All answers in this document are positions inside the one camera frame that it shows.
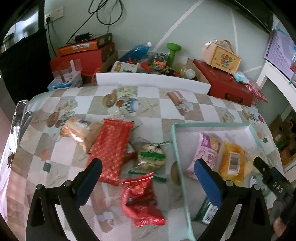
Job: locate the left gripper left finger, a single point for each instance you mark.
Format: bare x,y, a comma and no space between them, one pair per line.
43,220

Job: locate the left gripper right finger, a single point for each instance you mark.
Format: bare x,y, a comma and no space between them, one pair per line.
253,220

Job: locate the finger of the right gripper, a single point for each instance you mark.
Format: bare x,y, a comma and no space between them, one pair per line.
275,181

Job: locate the green white biscuit packet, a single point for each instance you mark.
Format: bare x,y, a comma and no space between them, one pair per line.
206,213

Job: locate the yellow cake packet with barcode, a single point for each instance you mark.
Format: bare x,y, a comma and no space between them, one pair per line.
232,164

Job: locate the pink swiss roll packet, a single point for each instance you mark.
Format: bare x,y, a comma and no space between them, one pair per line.
208,149

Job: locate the red candy-wrap snack bag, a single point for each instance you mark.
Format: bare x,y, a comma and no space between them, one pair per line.
139,203

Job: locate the beige orange bread packet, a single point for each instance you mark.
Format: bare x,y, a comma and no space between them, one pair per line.
82,131

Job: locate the red patterned packet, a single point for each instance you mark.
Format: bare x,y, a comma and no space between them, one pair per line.
110,147

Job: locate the green-striped cookie packet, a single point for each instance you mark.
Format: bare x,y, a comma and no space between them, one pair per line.
151,158

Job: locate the mint green snack packet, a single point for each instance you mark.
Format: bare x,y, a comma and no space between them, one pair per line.
258,181

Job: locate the person's right hand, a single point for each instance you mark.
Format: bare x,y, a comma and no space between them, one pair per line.
279,226

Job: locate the white teal-rimmed tray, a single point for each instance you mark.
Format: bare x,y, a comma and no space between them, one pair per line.
185,141

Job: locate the pink patterned gift box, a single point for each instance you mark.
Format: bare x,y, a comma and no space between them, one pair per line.
257,94

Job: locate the smartphone on stand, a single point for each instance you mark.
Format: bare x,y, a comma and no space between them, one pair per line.
18,118

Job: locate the white shelf desk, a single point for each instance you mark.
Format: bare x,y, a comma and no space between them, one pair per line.
279,113

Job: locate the large red gift box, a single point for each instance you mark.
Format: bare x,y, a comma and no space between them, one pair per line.
224,85

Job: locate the blue tissue pack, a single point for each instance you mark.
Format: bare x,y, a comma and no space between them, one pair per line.
240,77

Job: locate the purple perforated organizer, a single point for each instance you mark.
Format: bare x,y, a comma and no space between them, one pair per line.
280,52

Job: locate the wooden handbag gift box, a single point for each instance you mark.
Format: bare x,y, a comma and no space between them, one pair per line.
220,55

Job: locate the clear acrylic box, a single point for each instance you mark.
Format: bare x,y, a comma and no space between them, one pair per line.
67,75

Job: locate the black cabinet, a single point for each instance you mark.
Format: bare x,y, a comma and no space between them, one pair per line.
25,67

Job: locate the toy clutter pile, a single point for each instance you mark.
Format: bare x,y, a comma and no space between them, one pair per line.
157,63

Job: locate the green dumbbell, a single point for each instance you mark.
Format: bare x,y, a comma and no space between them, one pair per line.
173,48

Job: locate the red box stack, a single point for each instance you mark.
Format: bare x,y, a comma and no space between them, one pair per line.
90,60

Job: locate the orange box on top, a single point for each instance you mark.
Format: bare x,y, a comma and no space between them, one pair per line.
89,45

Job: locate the blue water bottle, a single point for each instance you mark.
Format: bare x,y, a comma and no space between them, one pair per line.
136,53

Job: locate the wall power socket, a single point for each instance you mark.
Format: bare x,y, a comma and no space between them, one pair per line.
55,14

